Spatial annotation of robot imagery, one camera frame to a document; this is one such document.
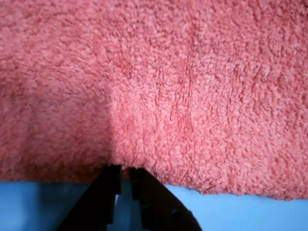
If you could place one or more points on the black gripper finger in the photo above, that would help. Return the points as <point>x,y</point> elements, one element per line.
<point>101,204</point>
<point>158,207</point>

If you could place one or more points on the orange terry towel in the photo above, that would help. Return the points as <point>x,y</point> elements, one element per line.
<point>154,72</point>

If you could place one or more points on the grey desk mat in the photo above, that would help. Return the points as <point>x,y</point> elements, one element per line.
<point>240,214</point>

